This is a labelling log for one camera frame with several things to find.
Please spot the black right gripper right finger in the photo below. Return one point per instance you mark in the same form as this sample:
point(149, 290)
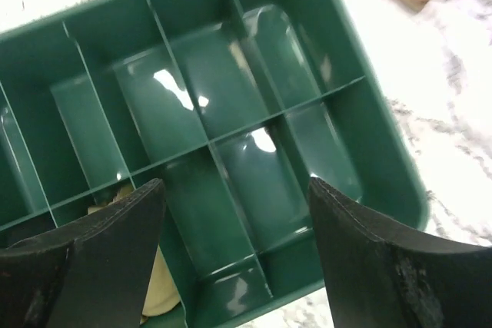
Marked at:
point(379, 272)

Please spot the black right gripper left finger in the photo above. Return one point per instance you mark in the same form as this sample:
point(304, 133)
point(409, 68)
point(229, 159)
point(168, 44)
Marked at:
point(91, 272)

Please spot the cream rolled cloth in tray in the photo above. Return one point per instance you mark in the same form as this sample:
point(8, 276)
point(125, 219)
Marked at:
point(162, 294)

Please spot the green divided plastic tray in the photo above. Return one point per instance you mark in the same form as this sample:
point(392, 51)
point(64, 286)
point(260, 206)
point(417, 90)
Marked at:
point(234, 104)

